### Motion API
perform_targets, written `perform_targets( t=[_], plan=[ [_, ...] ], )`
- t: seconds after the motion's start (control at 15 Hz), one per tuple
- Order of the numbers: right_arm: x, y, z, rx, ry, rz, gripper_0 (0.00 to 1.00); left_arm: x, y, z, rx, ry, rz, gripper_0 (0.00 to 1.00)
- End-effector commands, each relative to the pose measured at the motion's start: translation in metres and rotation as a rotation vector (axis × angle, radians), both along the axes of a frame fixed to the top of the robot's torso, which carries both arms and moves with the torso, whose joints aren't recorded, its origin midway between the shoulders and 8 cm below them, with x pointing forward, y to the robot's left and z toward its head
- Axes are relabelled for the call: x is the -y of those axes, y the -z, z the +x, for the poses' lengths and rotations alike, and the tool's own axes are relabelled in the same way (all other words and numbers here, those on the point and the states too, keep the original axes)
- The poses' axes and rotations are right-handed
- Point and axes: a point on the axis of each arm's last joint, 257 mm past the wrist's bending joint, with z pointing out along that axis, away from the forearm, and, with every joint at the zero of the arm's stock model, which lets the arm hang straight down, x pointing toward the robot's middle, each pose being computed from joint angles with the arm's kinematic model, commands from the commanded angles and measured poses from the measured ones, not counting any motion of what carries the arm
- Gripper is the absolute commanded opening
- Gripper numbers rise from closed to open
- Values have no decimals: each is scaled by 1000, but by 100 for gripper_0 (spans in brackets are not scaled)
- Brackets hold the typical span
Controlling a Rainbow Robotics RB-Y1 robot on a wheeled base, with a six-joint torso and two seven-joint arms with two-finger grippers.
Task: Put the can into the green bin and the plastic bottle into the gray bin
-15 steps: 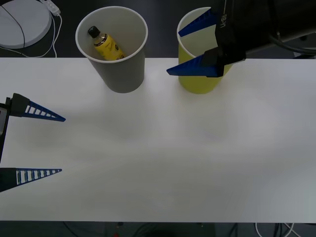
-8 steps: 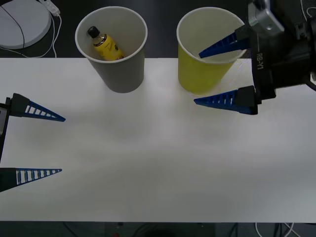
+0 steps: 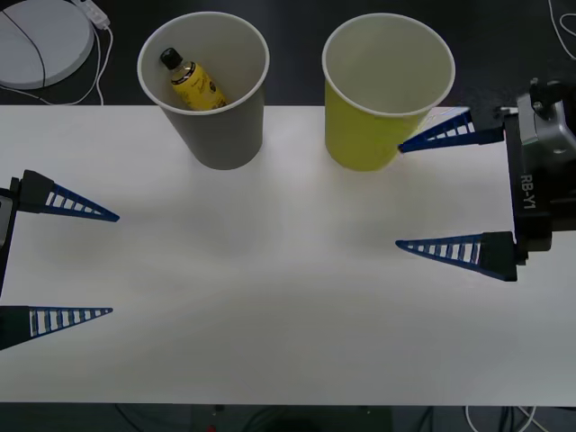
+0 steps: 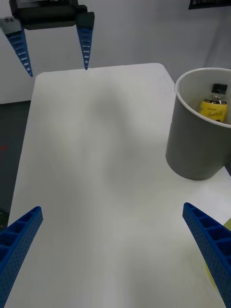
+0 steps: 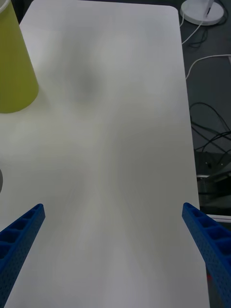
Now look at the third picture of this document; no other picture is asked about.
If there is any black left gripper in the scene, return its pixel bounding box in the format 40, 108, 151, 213
0, 169, 122, 352

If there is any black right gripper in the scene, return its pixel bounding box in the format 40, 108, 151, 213
394, 106, 576, 284

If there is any yellow bottle with black cap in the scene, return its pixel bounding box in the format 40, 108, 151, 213
160, 47, 229, 112

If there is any yellow-green plastic bin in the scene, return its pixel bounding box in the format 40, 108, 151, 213
321, 12, 456, 173

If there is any pale grey round disc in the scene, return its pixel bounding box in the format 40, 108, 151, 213
0, 0, 95, 90

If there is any grey plastic bin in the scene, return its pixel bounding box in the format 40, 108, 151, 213
137, 11, 271, 171

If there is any white power strip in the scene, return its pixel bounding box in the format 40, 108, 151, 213
74, 0, 112, 31

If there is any looped white cable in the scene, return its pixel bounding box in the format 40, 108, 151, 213
547, 0, 576, 62

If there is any thin black cable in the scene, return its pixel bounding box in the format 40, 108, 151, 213
0, 7, 48, 103

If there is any white power strip cable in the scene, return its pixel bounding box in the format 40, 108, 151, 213
0, 24, 114, 107

